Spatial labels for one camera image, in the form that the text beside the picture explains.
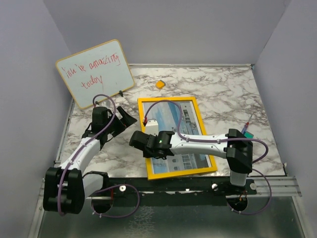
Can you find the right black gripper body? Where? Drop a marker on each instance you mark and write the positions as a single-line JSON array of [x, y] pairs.
[[148, 154]]

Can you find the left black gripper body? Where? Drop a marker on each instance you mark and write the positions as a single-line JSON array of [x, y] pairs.
[[115, 126]]

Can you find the yellow picture frame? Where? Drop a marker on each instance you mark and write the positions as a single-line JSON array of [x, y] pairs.
[[205, 171]]

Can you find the small whiteboard yellow rim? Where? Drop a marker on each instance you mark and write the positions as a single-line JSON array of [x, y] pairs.
[[102, 69]]

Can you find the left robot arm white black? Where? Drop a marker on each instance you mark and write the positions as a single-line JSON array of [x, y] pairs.
[[66, 188]]

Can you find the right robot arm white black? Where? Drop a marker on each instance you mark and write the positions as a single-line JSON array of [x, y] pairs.
[[232, 146]]

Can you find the photo of white building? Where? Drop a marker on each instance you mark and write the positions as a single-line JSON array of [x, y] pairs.
[[178, 114]]

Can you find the yellow grey eraser block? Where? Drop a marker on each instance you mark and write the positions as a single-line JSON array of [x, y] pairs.
[[160, 84]]

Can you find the teal green cube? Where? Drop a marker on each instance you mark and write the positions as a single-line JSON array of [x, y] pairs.
[[248, 135]]

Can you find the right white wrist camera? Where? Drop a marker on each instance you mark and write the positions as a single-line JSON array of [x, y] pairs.
[[151, 127]]

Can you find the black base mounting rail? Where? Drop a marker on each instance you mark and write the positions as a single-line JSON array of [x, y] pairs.
[[181, 191]]

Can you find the aluminium extrusion rail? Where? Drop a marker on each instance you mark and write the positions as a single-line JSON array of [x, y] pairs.
[[280, 186]]

